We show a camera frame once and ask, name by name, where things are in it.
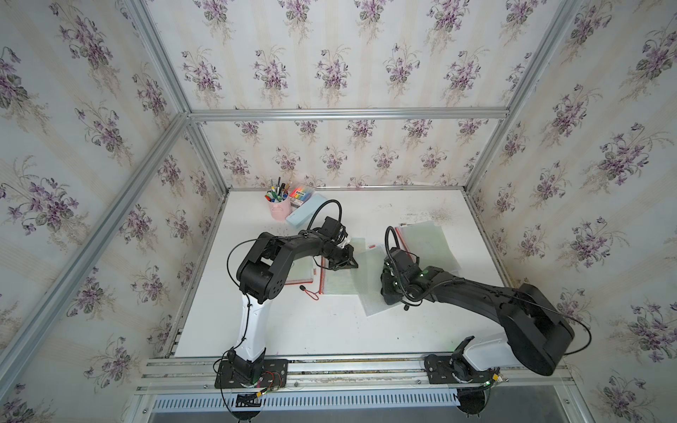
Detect mesh document bag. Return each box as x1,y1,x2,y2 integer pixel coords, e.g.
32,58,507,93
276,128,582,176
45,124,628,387
352,245,400,317
285,257,319,301
396,221,461,275
317,238,367,295

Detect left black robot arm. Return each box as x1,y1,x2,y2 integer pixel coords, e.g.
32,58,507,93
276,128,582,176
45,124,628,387
224,199,359,379

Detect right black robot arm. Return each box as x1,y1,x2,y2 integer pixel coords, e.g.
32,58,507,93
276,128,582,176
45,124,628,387
380,227,578,384

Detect light blue pencil case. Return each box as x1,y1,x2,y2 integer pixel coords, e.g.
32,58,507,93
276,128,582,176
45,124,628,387
286,192,327,228

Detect colourful marker box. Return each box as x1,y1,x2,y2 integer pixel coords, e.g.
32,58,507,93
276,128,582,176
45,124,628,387
287,185,314,207

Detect pink pen cup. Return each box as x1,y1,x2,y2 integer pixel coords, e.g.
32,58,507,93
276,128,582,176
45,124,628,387
268,197,293,221

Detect white ventilation grille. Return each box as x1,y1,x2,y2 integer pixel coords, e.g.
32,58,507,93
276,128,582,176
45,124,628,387
151,389,460,413

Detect aluminium mounting rail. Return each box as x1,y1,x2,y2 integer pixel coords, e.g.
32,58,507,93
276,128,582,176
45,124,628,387
133,350,575,397

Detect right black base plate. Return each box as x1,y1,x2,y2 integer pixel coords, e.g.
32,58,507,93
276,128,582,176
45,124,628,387
424,354,500,385

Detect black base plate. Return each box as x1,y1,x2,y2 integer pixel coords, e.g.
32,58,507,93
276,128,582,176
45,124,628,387
424,354,500,385
214,358,289,390

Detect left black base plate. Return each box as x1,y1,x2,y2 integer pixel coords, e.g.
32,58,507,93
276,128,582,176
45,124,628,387
214,358,289,390

